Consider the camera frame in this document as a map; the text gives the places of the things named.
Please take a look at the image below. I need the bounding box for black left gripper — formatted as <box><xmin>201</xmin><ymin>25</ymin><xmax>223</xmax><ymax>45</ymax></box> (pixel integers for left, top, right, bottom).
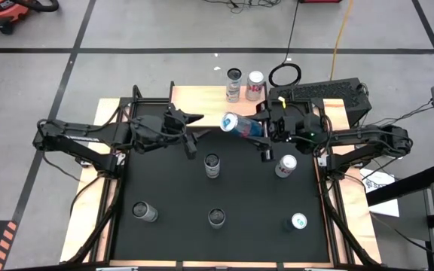
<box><xmin>128</xmin><ymin>111</ymin><xmax>211</xmax><ymax>154</ymax></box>

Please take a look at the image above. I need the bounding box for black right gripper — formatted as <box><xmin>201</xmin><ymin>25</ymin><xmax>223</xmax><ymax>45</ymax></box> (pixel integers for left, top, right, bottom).
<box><xmin>246</xmin><ymin>105</ymin><xmax>301</xmax><ymax>148</ymax></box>

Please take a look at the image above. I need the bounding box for blue silver Red Bull can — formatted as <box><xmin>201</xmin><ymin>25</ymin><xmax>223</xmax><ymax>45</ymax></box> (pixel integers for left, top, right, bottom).
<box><xmin>219</xmin><ymin>111</ymin><xmax>265</xmax><ymax>139</ymax></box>

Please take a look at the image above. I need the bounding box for silver Diet Coke can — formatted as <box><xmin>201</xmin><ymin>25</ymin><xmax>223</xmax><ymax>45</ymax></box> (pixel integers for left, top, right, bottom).
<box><xmin>245</xmin><ymin>70</ymin><xmax>266</xmax><ymax>102</ymax></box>
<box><xmin>274</xmin><ymin>154</ymin><xmax>298</xmax><ymax>179</ymax></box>

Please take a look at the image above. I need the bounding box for dark grey can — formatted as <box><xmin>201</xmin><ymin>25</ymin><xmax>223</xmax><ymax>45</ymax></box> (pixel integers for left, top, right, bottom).
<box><xmin>225</xmin><ymin>67</ymin><xmax>243</xmax><ymax>104</ymax></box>

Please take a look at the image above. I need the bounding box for silver beverage can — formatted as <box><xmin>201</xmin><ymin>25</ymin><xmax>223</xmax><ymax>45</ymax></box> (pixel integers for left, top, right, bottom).
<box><xmin>131</xmin><ymin>201</ymin><xmax>160</xmax><ymax>223</ymax></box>

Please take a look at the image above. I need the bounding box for black table mat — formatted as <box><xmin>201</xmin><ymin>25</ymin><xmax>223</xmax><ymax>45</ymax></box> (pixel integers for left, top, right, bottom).
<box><xmin>110</xmin><ymin>103</ymin><xmax>333</xmax><ymax>263</ymax></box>

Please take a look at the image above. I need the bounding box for dark can white lid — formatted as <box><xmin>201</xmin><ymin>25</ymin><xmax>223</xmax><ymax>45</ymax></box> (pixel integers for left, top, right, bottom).
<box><xmin>283</xmin><ymin>212</ymin><xmax>308</xmax><ymax>233</ymax></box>

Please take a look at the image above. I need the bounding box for white printed paper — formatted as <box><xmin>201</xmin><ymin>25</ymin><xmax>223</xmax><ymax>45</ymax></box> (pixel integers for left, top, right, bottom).
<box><xmin>359</xmin><ymin>168</ymin><xmax>401</xmax><ymax>218</ymax></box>

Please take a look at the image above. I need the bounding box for black metal beam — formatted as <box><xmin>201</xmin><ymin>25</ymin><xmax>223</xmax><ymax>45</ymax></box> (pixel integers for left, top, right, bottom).
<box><xmin>366</xmin><ymin>162</ymin><xmax>434</xmax><ymax>207</ymax></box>

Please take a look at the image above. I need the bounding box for orange shop vacuum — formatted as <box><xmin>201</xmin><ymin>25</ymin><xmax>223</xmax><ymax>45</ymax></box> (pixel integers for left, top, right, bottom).
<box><xmin>0</xmin><ymin>0</ymin><xmax>32</xmax><ymax>35</ymax></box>

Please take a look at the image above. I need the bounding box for wooden shelf black metal frame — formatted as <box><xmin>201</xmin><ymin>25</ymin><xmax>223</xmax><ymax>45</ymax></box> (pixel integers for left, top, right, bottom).
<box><xmin>168</xmin><ymin>81</ymin><xmax>269</xmax><ymax>129</ymax></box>

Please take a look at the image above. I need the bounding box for black power cable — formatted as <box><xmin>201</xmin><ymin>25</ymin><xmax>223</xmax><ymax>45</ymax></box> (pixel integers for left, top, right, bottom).
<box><xmin>267</xmin><ymin>0</ymin><xmax>303</xmax><ymax>88</ymax></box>

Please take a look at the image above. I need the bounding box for long yellow cable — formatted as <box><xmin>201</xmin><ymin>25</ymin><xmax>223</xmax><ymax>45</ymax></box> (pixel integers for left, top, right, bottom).
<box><xmin>329</xmin><ymin>0</ymin><xmax>355</xmax><ymax>81</ymax></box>

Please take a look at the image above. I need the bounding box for black floor cable bundle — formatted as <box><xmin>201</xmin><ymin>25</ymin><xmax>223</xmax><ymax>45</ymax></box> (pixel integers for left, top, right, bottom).
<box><xmin>201</xmin><ymin>0</ymin><xmax>282</xmax><ymax>14</ymax></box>

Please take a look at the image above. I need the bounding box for black vacuum hose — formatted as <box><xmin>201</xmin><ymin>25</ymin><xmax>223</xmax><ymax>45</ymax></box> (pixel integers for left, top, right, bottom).
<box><xmin>11</xmin><ymin>0</ymin><xmax>60</xmax><ymax>13</ymax></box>

